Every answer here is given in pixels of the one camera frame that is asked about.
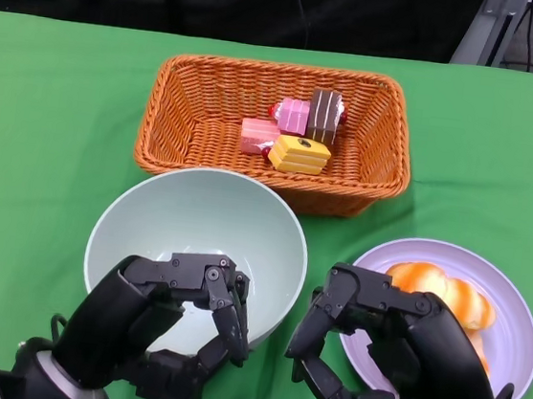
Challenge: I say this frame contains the grey round bowl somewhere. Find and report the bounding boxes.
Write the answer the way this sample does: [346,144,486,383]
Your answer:
[75,154,319,370]

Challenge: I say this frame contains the yellow cake slice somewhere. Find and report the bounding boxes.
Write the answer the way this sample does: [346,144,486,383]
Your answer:
[266,132,335,178]

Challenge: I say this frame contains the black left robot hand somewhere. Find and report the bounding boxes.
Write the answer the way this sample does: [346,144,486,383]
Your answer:
[47,233,261,399]

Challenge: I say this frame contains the ring-shaped striped orange bread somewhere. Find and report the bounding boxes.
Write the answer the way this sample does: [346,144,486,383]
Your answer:
[465,328,496,378]

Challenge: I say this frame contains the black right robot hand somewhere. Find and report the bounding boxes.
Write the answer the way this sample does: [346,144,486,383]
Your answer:
[279,257,517,399]

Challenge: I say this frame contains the thin black hanging cable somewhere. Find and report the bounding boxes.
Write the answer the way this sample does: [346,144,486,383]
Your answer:
[287,0,315,47]

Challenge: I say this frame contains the white round plate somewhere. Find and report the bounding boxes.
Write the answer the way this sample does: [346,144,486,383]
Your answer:
[333,231,533,399]

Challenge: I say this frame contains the long striped orange bread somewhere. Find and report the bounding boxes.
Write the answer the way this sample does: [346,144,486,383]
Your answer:
[380,258,501,335]

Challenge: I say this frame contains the green tablecloth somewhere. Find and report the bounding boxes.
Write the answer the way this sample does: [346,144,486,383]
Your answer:
[0,10,533,399]

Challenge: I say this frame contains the orange wicker basket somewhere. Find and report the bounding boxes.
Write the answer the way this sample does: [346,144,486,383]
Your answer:
[129,46,424,226]

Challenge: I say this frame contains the brown chocolate cake slice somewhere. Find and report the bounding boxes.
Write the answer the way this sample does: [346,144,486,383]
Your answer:
[305,86,350,147]

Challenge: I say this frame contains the salmon pink cake slice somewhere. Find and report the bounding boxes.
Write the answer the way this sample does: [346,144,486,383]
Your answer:
[237,116,282,158]

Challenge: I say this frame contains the grey aluminium frame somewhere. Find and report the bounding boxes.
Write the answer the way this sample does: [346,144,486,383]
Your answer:
[449,0,531,72]

